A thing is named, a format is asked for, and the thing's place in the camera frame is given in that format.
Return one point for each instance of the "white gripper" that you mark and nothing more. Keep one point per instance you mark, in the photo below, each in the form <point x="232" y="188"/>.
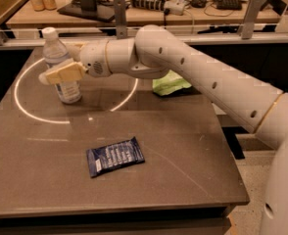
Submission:
<point x="93" y="60"/>

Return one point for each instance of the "clear blue-label plastic bottle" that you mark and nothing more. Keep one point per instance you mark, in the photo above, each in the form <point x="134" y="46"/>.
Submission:
<point x="58" y="61"/>

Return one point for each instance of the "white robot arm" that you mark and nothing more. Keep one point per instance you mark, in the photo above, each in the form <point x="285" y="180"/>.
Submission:
<point x="258" y="107"/>

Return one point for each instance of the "black monitor stand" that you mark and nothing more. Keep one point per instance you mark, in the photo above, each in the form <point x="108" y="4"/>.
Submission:
<point x="96" y="11"/>

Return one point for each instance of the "wooden desk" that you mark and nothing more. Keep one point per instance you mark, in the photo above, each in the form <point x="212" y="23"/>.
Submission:
<point x="25" y="17"/>

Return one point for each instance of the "green snack bag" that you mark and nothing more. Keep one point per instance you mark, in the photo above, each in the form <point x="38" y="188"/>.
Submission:
<point x="169" y="84"/>

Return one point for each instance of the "black power strip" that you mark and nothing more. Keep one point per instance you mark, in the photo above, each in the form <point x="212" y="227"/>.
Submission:
<point x="152" y="5"/>

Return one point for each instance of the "dark blue snack packet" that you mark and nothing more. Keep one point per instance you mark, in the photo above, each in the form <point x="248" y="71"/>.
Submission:
<point x="115" y="156"/>

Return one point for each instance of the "grey low shelf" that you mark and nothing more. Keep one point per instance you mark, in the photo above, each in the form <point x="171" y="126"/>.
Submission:
<point x="222" y="116"/>

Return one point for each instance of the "metal rail frame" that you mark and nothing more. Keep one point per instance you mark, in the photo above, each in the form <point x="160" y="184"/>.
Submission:
<point x="246" y="33"/>

